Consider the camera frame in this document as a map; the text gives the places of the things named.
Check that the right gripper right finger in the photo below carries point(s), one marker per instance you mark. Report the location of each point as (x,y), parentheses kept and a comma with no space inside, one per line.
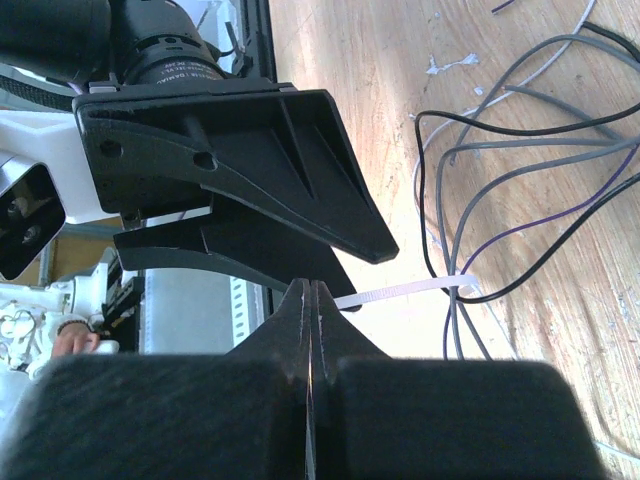
(375,417)

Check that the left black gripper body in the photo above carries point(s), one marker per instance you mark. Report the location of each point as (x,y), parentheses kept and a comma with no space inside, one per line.
(137,47)

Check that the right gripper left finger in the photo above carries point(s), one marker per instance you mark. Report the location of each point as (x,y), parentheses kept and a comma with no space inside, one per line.
(233,416)

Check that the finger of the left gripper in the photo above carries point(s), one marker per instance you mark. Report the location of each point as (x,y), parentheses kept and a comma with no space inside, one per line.
(235,240)
(285,155)

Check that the clear zip tie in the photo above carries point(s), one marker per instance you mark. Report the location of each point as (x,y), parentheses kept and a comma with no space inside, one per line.
(445,282)

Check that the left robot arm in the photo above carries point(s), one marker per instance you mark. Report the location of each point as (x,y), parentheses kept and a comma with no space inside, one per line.
(45,37)

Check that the distant person's hand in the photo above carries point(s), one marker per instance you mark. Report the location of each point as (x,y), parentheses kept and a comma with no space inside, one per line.
(75,342)

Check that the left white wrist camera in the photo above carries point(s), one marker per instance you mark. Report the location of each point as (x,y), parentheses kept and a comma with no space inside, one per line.
(45,183)

